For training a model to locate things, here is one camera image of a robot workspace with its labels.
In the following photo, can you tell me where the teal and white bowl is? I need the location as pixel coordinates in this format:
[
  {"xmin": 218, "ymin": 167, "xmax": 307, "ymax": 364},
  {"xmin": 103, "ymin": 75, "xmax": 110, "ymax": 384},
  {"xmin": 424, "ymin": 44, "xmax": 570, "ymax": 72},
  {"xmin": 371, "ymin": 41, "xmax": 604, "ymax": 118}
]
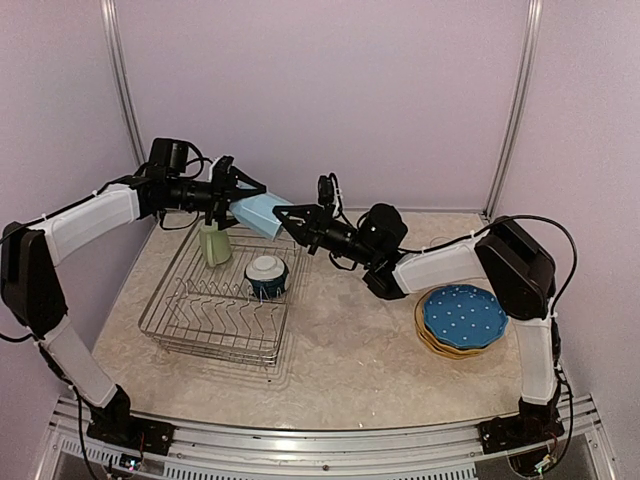
[{"xmin": 244, "ymin": 255, "xmax": 289, "ymax": 301}]

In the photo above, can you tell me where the right aluminium frame post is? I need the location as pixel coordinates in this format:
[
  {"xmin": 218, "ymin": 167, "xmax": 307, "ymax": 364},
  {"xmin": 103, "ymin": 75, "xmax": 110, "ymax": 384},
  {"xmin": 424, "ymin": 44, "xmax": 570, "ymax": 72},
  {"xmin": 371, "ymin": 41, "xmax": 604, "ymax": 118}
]
[{"xmin": 483, "ymin": 0, "xmax": 544, "ymax": 220}]

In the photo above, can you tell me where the yellow polka dot plate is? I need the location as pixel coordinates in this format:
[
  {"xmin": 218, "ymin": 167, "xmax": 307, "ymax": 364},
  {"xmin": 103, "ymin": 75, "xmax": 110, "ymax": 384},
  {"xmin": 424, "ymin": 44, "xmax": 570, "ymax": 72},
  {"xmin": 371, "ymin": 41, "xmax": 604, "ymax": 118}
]
[{"xmin": 422, "ymin": 339, "xmax": 485, "ymax": 360}]

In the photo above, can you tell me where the light blue faceted cup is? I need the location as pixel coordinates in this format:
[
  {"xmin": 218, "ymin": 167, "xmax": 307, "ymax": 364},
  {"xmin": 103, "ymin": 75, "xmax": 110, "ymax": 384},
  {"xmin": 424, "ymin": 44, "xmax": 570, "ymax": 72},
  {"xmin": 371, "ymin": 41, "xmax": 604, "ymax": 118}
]
[{"xmin": 229, "ymin": 192, "xmax": 292, "ymax": 240}]

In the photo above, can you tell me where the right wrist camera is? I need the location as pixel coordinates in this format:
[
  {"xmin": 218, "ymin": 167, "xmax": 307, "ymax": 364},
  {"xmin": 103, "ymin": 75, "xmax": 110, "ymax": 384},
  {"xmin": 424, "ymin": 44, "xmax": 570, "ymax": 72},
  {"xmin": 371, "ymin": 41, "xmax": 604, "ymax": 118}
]
[{"xmin": 318, "ymin": 172, "xmax": 343, "ymax": 218}]

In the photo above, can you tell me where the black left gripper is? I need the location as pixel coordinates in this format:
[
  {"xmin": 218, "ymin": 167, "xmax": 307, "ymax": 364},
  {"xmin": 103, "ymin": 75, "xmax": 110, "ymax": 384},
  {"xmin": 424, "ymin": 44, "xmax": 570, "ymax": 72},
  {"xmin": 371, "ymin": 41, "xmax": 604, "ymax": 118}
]
[{"xmin": 166, "ymin": 164, "xmax": 265, "ymax": 229}]

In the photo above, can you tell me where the front aluminium rail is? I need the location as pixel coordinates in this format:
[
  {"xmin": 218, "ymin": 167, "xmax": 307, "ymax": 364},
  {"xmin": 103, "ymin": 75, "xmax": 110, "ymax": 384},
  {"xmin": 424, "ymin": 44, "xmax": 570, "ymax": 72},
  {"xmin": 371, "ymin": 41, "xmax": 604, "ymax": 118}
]
[{"xmin": 29, "ymin": 394, "xmax": 616, "ymax": 480}]

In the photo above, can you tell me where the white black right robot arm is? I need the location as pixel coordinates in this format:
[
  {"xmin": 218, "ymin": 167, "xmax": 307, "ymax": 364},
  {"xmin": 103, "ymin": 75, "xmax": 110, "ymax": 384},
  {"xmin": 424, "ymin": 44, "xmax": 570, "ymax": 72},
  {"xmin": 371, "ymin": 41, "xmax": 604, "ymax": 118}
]
[{"xmin": 273, "ymin": 203, "xmax": 566, "ymax": 444}]

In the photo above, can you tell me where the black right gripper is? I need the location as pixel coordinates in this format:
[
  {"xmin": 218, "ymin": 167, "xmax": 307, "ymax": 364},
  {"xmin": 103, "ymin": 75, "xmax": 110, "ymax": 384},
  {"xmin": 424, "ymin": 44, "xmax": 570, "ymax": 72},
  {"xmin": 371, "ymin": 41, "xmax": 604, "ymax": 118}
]
[{"xmin": 272, "ymin": 202, "xmax": 379, "ymax": 267}]

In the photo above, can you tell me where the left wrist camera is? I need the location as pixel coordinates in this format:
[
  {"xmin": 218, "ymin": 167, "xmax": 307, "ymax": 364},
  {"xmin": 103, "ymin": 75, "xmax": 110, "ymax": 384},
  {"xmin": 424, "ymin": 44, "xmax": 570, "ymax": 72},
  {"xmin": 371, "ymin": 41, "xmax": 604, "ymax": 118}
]
[{"xmin": 208, "ymin": 155, "xmax": 234, "ymax": 183}]

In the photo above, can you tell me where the aluminium frame post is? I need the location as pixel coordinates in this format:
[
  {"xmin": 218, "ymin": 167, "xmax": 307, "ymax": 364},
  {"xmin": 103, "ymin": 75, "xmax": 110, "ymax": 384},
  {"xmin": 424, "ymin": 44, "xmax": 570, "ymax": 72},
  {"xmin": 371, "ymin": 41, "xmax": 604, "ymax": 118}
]
[
  {"xmin": 100, "ymin": 0, "xmax": 146, "ymax": 166},
  {"xmin": 483, "ymin": 0, "xmax": 544, "ymax": 220}
]

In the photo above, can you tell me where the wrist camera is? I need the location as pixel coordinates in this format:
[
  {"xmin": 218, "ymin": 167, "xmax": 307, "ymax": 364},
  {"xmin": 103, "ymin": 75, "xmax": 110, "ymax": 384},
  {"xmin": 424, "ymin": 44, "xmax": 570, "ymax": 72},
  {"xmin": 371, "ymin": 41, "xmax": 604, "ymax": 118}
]
[
  {"xmin": 208, "ymin": 155, "xmax": 234, "ymax": 183},
  {"xmin": 318, "ymin": 172, "xmax": 343, "ymax": 218}
]

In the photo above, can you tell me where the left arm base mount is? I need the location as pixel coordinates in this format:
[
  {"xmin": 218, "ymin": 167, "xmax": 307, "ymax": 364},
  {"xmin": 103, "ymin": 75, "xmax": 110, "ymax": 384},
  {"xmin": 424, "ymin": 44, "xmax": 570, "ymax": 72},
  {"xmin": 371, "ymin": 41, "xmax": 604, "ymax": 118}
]
[{"xmin": 87, "ymin": 416, "xmax": 176, "ymax": 456}]

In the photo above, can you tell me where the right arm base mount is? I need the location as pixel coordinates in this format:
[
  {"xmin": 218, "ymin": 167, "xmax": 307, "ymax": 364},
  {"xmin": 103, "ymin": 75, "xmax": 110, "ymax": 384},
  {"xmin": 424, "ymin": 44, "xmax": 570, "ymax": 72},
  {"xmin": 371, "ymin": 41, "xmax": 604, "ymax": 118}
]
[{"xmin": 478, "ymin": 415, "xmax": 565, "ymax": 454}]

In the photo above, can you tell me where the steel wire dish rack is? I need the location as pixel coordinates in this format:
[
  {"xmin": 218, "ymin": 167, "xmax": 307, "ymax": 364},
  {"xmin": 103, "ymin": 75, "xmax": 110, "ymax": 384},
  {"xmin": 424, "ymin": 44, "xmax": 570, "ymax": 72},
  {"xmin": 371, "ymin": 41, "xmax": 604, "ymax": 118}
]
[{"xmin": 138, "ymin": 226, "xmax": 304, "ymax": 367}]

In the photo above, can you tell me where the blue plate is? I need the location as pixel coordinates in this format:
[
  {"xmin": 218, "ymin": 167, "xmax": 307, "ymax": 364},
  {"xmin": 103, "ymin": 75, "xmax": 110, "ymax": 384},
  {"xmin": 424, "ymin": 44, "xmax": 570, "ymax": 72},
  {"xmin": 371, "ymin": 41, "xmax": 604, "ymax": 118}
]
[{"xmin": 418, "ymin": 284, "xmax": 509, "ymax": 350}]

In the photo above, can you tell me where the clear glass cup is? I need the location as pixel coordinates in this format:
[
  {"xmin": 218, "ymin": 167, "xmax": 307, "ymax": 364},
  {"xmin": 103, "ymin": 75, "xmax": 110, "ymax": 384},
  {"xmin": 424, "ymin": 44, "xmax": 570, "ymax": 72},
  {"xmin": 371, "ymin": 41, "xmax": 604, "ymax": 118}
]
[{"xmin": 429, "ymin": 236, "xmax": 450, "ymax": 247}]

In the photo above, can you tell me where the left aluminium frame post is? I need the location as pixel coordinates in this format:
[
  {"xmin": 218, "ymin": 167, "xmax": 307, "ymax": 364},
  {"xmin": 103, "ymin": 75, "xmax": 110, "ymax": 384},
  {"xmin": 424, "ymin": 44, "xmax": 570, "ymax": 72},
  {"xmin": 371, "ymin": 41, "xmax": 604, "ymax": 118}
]
[{"xmin": 100, "ymin": 0, "xmax": 146, "ymax": 166}]

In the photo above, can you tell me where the light green mug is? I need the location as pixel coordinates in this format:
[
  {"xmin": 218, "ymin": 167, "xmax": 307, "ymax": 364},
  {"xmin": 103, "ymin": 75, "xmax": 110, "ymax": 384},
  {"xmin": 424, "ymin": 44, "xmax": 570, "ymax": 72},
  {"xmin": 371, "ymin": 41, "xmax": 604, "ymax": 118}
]
[{"xmin": 199, "ymin": 224, "xmax": 232, "ymax": 268}]

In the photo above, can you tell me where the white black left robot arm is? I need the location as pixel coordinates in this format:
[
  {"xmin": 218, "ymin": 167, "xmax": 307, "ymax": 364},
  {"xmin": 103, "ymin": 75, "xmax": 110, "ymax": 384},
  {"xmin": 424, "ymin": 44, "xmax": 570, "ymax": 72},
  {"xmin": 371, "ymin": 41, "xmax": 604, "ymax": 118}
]
[{"xmin": 1, "ymin": 138, "xmax": 280, "ymax": 445}]

